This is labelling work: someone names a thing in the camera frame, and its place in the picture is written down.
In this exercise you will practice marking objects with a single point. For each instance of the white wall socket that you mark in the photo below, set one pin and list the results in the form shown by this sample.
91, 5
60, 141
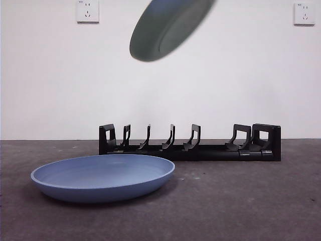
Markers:
304, 14
87, 12

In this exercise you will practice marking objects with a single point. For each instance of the green round plate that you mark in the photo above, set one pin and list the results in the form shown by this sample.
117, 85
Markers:
160, 32

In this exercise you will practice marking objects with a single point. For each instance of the black plate rack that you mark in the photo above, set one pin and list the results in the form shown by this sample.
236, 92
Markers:
175, 155

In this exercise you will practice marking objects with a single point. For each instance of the blue round plate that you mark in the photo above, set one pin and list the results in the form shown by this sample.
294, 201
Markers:
102, 185

